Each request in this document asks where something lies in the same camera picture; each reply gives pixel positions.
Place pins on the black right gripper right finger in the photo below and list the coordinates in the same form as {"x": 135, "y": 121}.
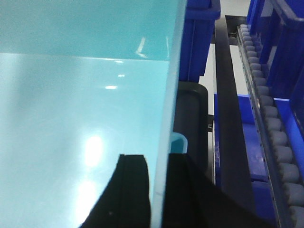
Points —
{"x": 193, "y": 201}

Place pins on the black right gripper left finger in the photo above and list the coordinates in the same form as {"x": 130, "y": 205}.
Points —
{"x": 125, "y": 201}

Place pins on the light blue plastic bin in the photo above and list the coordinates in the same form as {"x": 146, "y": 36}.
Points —
{"x": 82, "y": 82}

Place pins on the dark blue bin below rack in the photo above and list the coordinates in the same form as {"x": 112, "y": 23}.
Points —
{"x": 254, "y": 152}

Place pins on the white roller track right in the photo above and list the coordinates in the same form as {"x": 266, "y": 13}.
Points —
{"x": 286, "y": 182}

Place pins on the black plastic tray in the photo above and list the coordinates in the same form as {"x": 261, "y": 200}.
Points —
{"x": 192, "y": 121}

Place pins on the dark blue bin beside cyan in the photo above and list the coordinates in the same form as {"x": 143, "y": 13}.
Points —
{"x": 198, "y": 30}

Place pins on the dark blue bin lower right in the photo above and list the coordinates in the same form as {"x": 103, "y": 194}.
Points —
{"x": 278, "y": 28}

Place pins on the grey metal rail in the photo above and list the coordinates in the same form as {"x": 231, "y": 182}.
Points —
{"x": 235, "y": 174}

